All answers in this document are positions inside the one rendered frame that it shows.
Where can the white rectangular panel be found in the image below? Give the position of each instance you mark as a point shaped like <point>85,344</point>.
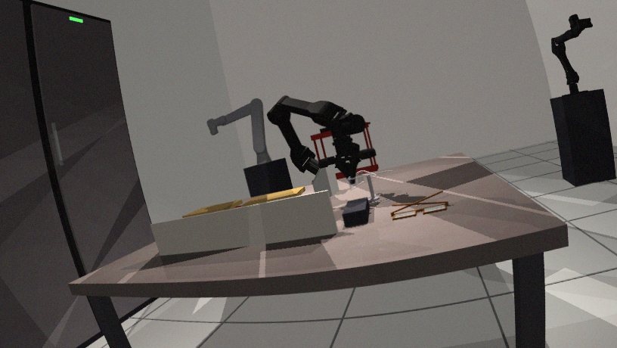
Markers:
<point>293,218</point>

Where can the brown-framed clear glasses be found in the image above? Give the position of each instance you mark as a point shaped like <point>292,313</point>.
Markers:
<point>426,210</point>

